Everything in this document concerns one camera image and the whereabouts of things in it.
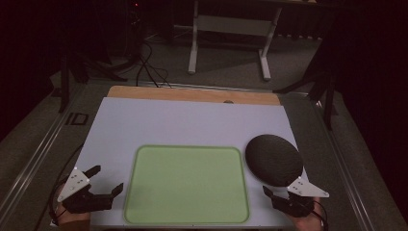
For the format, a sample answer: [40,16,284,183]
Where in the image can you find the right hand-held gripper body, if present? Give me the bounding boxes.
[270,175,330,218]

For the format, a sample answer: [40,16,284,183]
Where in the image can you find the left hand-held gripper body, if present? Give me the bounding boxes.
[57,167,114,215]

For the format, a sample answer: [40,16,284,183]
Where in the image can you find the dark round plate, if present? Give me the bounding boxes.
[244,133,304,189]

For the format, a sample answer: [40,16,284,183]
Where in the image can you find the person's right hand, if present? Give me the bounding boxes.
[287,196,325,229]

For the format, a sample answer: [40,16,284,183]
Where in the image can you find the person's left hand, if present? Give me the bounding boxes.
[53,186,91,227]

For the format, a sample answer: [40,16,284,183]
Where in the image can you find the green rectangular tray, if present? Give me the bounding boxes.
[123,144,251,225]

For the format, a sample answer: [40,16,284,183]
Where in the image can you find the white board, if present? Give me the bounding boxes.
[74,96,310,229]

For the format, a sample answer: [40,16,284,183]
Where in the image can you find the black stand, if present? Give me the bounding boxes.
[272,61,340,131]
[58,47,130,114]

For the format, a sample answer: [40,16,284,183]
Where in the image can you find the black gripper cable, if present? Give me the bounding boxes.
[33,142,85,231]
[301,198,330,231]

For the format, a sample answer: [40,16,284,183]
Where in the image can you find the metal floor rail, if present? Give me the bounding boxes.
[0,93,85,222]
[309,97,377,231]

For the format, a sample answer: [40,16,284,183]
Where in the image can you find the small black frame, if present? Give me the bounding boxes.
[64,112,89,127]

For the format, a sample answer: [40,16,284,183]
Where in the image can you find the black floor cables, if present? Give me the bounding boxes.
[135,40,172,89]

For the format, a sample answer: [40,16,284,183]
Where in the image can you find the white metal table frame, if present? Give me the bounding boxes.
[187,0,284,82]

